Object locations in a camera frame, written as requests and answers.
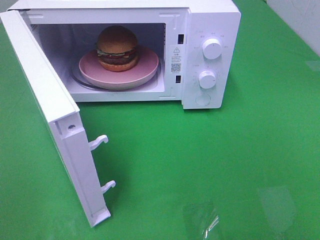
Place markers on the round white door button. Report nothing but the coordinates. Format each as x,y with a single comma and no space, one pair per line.
203,99

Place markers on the pink round plate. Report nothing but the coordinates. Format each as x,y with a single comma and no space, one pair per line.
142,72

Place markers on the burger with sesame-free bun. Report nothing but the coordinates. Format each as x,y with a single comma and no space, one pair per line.
117,49

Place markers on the white microwave door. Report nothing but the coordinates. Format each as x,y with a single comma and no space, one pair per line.
62,116

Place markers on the lower white microwave knob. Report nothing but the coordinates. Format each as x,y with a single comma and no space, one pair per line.
207,79

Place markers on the white microwave knob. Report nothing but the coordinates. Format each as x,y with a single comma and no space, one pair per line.
207,79
212,48

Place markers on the white microwave oven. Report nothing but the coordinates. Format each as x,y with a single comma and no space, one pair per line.
174,29

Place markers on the upper white microwave knob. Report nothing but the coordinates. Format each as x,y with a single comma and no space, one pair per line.
212,48

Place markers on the glass microwave turntable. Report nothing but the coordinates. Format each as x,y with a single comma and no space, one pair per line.
80,79

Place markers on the green table cloth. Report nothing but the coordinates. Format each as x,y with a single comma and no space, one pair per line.
249,170

